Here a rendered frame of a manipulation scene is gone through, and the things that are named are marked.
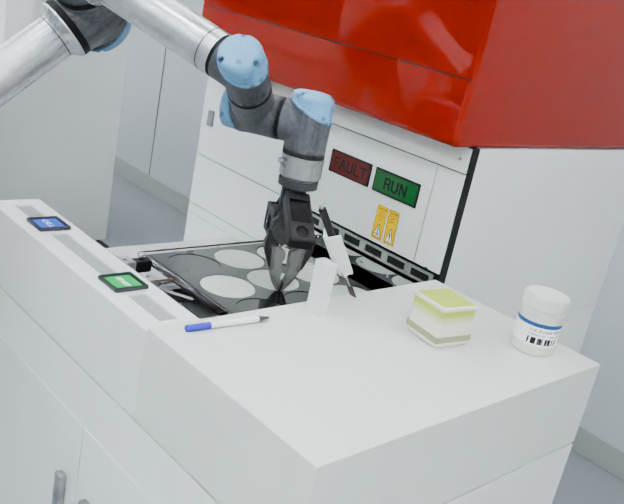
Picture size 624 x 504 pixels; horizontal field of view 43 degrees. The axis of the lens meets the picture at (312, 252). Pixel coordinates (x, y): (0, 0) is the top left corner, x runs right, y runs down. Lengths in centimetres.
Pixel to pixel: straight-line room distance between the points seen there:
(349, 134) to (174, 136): 326
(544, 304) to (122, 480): 68
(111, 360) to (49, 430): 27
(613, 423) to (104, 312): 224
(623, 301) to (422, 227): 156
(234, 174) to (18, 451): 81
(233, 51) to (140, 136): 393
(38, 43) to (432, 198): 77
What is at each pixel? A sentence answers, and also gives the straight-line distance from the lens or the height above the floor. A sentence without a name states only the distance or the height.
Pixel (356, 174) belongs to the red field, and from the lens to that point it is 165.
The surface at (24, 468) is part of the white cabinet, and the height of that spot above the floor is 54.
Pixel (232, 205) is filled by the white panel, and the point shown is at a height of 89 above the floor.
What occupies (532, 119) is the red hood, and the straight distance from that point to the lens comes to 160.
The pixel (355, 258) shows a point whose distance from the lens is 165.
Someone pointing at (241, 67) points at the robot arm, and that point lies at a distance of 127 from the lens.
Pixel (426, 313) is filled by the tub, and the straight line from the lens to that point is 123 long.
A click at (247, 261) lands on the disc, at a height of 90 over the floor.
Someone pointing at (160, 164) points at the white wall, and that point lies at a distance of 500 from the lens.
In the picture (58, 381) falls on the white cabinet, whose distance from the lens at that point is 139.
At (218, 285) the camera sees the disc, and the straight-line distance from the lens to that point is 146.
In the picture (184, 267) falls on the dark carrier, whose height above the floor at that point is 90.
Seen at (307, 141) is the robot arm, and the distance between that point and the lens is 138.
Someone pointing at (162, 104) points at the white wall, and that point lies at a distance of 498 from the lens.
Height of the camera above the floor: 145
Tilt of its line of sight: 19 degrees down
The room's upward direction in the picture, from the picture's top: 12 degrees clockwise
